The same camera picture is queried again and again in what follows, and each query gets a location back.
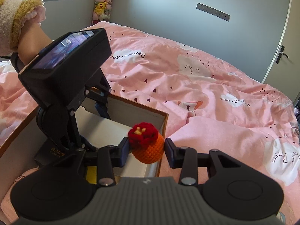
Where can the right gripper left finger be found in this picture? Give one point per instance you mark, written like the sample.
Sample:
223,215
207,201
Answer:
110,157

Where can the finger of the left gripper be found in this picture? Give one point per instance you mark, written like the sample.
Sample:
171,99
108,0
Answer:
102,110

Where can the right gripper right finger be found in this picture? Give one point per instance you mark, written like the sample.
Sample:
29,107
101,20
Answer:
184,158

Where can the pink patterned duvet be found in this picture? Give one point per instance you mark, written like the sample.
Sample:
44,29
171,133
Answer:
210,104

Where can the black box gold lettering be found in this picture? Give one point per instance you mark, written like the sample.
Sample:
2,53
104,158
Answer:
50,152

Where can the person left hand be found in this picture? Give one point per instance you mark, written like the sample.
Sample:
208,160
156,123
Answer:
32,40

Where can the grey wall switch strip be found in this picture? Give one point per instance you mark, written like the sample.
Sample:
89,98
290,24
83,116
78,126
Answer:
213,11

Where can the red orange crochet fruit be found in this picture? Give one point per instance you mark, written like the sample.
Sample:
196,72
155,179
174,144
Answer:
146,143

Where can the orange white cardboard box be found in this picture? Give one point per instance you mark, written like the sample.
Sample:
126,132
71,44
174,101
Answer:
17,152

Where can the cream door with handle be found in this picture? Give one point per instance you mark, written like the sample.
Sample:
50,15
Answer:
283,72

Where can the fluffy cream yellow sleeve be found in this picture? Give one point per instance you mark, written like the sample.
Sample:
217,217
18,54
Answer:
14,14

